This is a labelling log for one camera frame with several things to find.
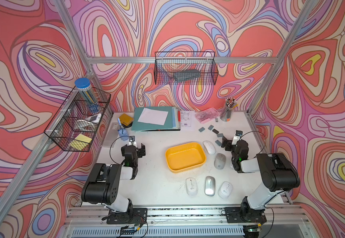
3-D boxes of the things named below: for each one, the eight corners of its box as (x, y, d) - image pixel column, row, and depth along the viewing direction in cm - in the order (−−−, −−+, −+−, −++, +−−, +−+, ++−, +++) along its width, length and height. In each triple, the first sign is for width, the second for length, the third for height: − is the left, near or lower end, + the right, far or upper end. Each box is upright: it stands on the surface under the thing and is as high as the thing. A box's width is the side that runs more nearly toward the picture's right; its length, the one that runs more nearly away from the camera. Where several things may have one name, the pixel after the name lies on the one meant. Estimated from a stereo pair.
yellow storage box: (172, 176, 89) (171, 172, 84) (164, 152, 99) (164, 148, 95) (208, 165, 93) (209, 161, 89) (197, 143, 104) (198, 139, 99)
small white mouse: (186, 195, 82) (187, 193, 79) (185, 179, 88) (186, 177, 85) (197, 195, 82) (198, 193, 79) (195, 179, 88) (196, 177, 85)
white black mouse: (209, 155, 97) (209, 154, 95) (201, 143, 103) (202, 141, 101) (216, 153, 98) (217, 151, 96) (208, 140, 104) (209, 139, 103)
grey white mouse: (212, 166, 92) (212, 164, 90) (216, 153, 98) (217, 151, 96) (222, 170, 90) (223, 169, 88) (226, 157, 96) (227, 155, 94)
